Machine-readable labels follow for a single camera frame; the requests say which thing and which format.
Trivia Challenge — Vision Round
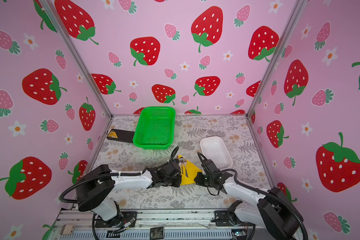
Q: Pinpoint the yellow paper napkin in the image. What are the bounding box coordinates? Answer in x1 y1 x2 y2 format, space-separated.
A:
178 155 203 186

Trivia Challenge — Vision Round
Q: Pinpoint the green plastic basket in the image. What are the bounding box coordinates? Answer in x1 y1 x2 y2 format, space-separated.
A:
133 107 176 150

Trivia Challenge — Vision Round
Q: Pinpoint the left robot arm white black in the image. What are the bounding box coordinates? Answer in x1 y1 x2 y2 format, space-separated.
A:
59 147 182 222

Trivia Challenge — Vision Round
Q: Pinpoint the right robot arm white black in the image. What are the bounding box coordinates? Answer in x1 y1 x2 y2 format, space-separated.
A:
195 152 309 240

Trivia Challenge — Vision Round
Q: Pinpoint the white plastic tray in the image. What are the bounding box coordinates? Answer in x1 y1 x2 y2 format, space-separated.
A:
200 136 233 170

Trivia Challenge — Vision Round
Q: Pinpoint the black box yellow label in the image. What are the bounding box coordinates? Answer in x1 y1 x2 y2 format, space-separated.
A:
107 129 135 144

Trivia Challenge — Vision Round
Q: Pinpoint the small black circuit board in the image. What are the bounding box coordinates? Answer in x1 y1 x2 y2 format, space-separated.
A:
150 227 165 240

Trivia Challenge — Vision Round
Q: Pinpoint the small beige box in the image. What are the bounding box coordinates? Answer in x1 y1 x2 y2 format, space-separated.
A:
60 224 76 236

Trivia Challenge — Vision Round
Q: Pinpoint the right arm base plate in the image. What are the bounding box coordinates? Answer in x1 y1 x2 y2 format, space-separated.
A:
211 210 245 227

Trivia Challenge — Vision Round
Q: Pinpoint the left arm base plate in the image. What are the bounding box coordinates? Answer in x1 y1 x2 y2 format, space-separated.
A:
95 211 138 228

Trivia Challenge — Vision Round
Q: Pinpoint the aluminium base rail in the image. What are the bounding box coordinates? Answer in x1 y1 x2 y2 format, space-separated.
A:
47 208 304 240

